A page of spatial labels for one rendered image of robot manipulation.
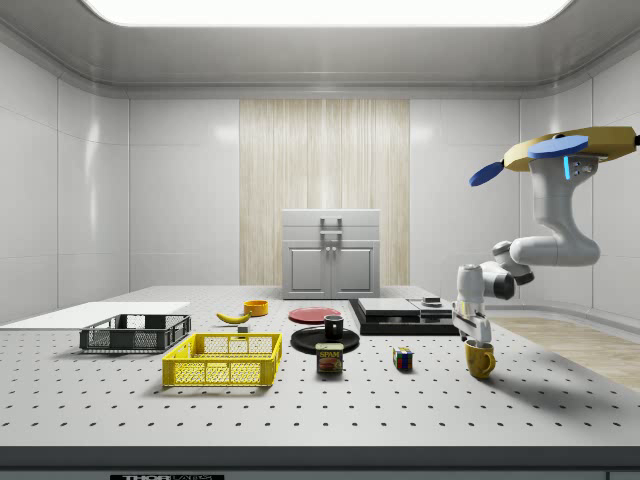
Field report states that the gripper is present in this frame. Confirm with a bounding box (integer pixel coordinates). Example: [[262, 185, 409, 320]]
[[451, 299, 495, 348]]

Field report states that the yellow mug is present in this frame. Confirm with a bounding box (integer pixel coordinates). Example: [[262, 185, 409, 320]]
[[464, 339, 498, 382]]

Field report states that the black stove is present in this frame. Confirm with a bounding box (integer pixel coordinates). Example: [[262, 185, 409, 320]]
[[348, 295, 461, 337]]

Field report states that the black mug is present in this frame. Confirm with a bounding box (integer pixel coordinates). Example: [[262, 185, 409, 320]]
[[323, 314, 345, 342]]

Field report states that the flat-sided can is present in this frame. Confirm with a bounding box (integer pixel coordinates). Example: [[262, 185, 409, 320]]
[[315, 342, 346, 376]]

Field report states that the white cabinet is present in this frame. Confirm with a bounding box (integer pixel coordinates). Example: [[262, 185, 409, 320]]
[[280, 208, 382, 301]]

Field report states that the red plate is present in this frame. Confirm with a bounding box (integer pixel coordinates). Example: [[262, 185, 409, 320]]
[[288, 306, 343, 325]]

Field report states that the black plate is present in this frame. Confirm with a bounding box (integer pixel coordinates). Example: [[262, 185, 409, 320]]
[[290, 325, 362, 354]]

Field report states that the yellow basket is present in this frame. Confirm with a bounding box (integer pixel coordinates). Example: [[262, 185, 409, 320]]
[[161, 332, 284, 389]]

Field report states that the dark grey basket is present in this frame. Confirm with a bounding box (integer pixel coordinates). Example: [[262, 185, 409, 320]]
[[78, 313, 193, 355]]

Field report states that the white board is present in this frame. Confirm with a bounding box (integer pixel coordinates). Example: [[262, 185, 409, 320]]
[[0, 301, 192, 331]]

